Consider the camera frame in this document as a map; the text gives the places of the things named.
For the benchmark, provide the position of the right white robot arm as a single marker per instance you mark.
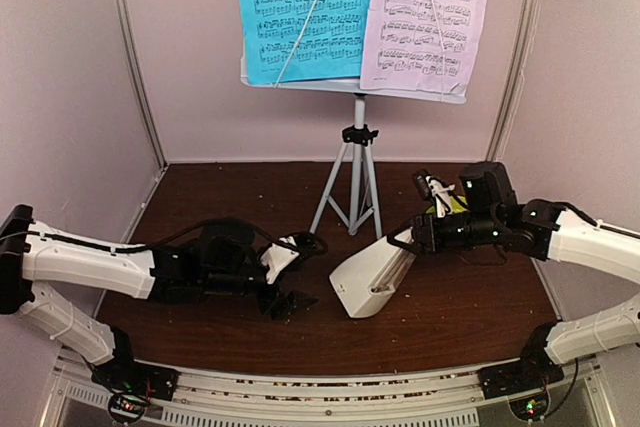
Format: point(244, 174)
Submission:
point(542, 230)

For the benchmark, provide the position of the green bowl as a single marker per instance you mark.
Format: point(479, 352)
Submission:
point(458, 204)

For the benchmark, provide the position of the blue sheet music page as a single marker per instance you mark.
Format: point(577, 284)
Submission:
point(302, 40)

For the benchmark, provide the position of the right aluminium frame post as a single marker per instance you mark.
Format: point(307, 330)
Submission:
point(515, 81)

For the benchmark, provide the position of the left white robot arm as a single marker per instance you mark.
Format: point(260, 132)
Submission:
point(218, 256)

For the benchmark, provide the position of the front aluminium rail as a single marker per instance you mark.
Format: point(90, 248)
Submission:
point(449, 397)

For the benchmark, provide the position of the aluminium frame post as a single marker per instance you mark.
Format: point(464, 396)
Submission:
point(515, 81)
point(137, 82)

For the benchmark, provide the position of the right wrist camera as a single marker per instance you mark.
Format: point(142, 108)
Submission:
point(435, 191)

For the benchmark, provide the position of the white perforated music stand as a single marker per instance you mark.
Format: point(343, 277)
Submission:
point(355, 147)

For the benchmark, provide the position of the lilac sheet music page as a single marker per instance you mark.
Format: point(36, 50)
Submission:
point(422, 47)

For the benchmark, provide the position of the white metronome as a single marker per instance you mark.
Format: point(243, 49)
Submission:
point(367, 280)

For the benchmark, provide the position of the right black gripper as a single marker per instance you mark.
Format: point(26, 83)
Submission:
point(433, 246)

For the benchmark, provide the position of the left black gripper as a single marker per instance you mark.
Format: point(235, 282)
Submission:
point(285, 306)

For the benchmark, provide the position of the left aluminium frame post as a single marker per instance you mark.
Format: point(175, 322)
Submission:
point(137, 82)

